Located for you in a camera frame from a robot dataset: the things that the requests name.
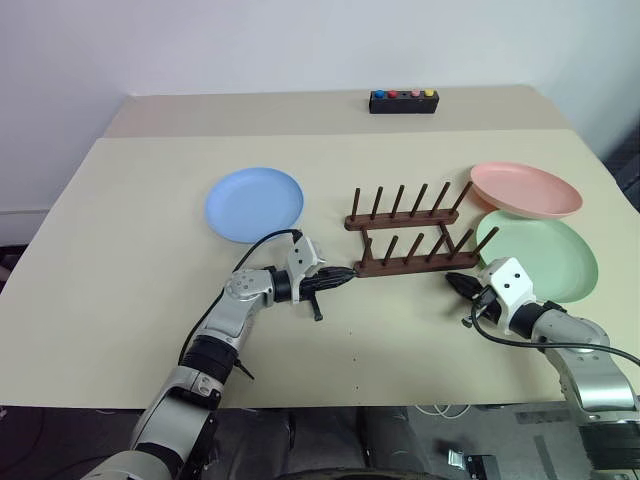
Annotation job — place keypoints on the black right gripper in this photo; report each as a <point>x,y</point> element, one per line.
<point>485,302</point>

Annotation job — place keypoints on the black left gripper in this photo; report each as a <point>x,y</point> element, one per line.
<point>314,286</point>

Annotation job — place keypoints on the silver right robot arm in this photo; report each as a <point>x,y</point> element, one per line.
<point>592,382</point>

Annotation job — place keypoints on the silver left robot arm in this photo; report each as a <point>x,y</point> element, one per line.
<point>239,291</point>

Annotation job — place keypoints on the dark wooden dish rack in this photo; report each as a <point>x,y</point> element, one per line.
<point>400,221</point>

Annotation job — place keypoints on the green plastic plate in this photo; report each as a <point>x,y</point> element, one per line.
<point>545,250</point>

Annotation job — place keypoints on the blue plastic plate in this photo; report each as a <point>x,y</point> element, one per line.
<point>255,205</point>

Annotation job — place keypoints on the pink plastic plate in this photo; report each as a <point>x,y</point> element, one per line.
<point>525,187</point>

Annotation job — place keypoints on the black button box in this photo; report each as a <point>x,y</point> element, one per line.
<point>404,104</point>

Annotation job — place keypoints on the black textured floor object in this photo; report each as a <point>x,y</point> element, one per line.
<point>625,165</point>

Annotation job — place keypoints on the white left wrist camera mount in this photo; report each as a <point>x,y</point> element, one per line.
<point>303,256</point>

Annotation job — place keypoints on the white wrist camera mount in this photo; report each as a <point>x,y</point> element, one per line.
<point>510,285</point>
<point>303,256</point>

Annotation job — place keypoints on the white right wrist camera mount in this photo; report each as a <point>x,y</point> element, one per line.
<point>510,285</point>

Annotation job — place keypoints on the silver metal bracket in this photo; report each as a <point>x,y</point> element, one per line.
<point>457,459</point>

